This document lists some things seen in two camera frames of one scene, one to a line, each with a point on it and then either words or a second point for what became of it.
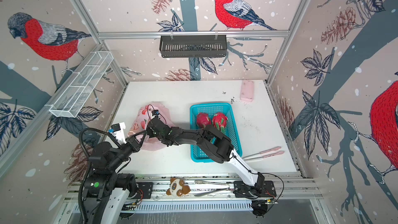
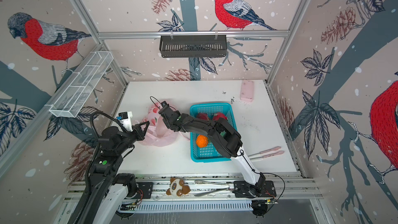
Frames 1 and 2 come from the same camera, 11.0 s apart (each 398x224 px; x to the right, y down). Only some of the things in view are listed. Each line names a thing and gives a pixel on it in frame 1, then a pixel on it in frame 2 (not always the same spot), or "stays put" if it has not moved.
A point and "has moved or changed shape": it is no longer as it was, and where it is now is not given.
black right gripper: x=151 y=131 -> x=168 y=123
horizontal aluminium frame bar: x=143 y=35 stays put
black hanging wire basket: x=193 y=47 stays put
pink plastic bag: x=140 y=125 has moved or changed shape
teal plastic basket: x=197 y=154 stays put
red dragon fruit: x=202 y=120 stays put
